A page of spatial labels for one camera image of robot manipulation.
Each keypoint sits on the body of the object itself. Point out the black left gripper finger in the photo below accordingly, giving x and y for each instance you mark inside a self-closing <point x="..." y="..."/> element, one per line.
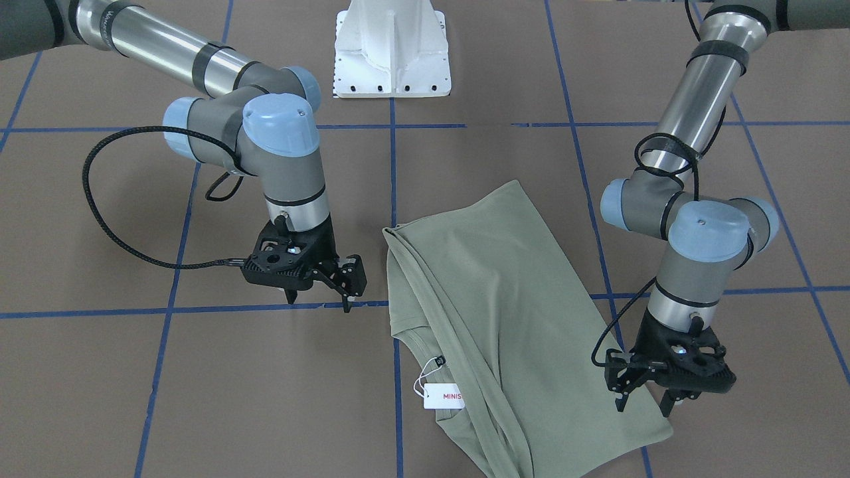
<point x="624" y="392"/>
<point x="672" y="396"/>

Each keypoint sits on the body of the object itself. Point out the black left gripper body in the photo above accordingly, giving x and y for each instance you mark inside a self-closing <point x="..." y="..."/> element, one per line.
<point x="646" y="343"/>

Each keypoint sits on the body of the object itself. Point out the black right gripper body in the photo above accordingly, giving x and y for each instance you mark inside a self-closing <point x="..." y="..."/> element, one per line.
<point x="325" y="247"/>

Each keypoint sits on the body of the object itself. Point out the olive green long-sleeve shirt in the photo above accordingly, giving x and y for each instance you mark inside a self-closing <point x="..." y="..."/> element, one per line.
<point x="486" y="298"/>

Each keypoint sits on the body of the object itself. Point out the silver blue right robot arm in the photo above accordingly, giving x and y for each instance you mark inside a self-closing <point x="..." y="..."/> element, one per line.
<point x="250" y="119"/>

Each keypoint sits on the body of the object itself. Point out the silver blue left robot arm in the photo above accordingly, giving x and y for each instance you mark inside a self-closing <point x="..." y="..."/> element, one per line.
<point x="707" y="239"/>

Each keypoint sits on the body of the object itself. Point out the white red shirt hang tag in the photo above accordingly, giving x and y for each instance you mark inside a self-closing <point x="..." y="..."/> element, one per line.
<point x="442" y="396"/>

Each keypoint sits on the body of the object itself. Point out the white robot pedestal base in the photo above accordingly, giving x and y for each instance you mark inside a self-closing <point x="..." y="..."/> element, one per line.
<point x="391" y="49"/>

